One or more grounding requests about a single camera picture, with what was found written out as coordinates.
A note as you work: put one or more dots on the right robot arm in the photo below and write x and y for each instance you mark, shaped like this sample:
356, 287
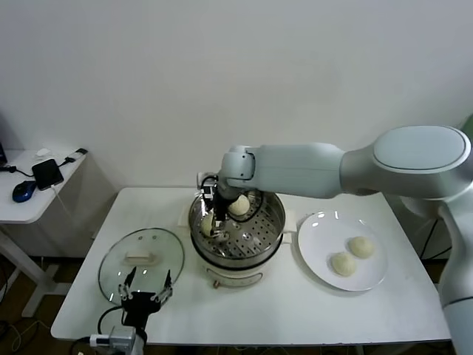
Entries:
295, 170

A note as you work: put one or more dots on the steel steamer basket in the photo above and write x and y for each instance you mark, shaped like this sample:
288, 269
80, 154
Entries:
258, 236

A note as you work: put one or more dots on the white steamed baozi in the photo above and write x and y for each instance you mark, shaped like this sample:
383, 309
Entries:
343, 263
207, 225
240, 208
361, 246

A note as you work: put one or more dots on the white electric cooker base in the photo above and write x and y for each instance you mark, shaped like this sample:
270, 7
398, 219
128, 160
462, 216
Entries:
233, 275

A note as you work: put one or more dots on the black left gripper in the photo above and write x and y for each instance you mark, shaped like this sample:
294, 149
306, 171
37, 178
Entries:
138, 303

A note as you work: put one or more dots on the dark monitor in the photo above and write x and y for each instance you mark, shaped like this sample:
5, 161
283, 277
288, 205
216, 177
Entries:
2, 148

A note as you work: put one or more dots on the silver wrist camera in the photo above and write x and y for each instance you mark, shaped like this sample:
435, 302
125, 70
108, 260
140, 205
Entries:
122, 335
207, 188

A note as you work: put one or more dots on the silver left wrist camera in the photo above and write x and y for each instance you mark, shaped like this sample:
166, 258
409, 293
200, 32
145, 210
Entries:
122, 335

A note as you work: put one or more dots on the blue computer mouse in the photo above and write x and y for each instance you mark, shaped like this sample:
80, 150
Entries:
24, 192

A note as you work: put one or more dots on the small white object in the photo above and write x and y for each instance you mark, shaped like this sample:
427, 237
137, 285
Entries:
43, 152

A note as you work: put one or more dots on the white side table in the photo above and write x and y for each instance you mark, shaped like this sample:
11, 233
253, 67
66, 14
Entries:
22, 212

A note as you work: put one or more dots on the glass pot lid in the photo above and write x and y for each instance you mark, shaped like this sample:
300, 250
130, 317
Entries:
148, 240

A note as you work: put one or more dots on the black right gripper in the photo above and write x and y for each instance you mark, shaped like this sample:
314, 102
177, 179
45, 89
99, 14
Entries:
220, 203

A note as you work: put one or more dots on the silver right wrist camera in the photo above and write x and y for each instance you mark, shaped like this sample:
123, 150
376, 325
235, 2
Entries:
207, 188

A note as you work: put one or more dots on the black phone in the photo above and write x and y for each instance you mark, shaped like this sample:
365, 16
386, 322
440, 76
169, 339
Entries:
48, 174

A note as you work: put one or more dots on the white plate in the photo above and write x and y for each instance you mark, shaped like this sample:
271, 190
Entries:
318, 229

